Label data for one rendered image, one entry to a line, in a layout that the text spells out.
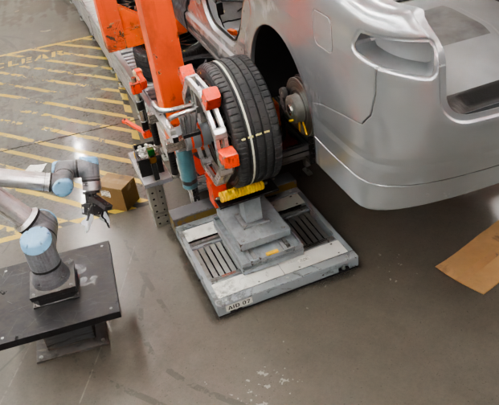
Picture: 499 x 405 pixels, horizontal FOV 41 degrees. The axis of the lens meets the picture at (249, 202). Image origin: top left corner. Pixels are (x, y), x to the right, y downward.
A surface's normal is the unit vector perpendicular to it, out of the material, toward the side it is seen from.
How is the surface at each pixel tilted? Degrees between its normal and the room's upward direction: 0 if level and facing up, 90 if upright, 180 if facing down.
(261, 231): 0
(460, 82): 19
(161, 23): 90
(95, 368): 0
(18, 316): 0
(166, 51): 90
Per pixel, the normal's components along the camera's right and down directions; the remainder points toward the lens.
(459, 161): 0.23, 0.75
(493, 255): -0.14, -0.80
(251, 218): 0.36, 0.50
